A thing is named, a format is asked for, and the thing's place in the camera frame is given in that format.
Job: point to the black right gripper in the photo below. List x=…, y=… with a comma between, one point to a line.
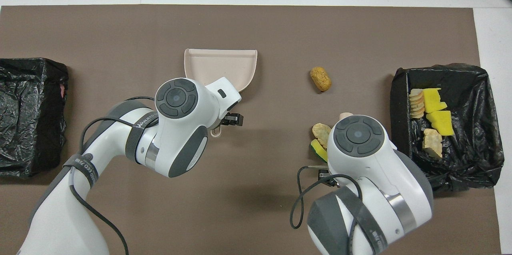
x=328, y=178

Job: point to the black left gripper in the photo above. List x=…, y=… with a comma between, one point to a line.
x=232, y=120

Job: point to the beige plastic dustpan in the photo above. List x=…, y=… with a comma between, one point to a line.
x=220, y=65

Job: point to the beige brush with black bristles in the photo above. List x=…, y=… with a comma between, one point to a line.
x=346, y=115

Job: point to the pale layered rock piece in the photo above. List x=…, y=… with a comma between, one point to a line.
x=416, y=104

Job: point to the rounded yellow sponge piece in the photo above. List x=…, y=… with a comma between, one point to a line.
x=440, y=123

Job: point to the notched yellow sponge piece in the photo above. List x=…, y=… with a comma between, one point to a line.
x=434, y=100

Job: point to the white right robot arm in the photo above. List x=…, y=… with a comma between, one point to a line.
x=360, y=167

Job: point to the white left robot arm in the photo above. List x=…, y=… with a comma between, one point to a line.
x=180, y=127

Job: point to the bin with black bag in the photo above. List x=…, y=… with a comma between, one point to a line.
x=472, y=159
x=24, y=107

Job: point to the yellow sponge with green side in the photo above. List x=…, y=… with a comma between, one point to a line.
x=318, y=151

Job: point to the orange-brown nugget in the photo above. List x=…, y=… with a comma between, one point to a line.
x=320, y=79

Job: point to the brown table mat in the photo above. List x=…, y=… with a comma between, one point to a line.
x=280, y=27

